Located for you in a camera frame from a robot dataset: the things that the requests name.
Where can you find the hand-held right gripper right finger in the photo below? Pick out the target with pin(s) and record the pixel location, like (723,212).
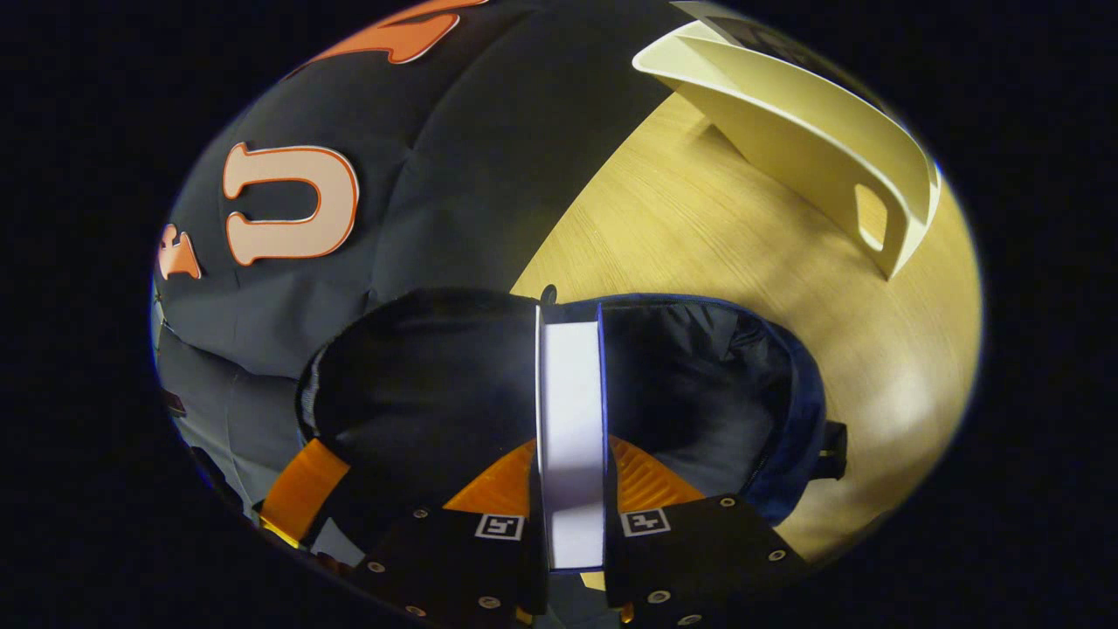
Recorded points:
(690,559)

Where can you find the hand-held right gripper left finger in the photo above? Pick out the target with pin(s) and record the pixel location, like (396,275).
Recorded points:
(454,568)

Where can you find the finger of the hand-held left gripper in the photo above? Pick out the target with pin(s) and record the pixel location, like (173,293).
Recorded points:
(301,494)

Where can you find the blue cover book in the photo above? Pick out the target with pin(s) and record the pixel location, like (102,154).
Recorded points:
(572,419)

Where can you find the blue schoolbag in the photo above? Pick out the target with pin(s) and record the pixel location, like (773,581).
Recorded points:
(699,376)

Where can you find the white bookshelf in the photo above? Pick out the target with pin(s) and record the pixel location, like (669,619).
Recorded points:
(786,148)

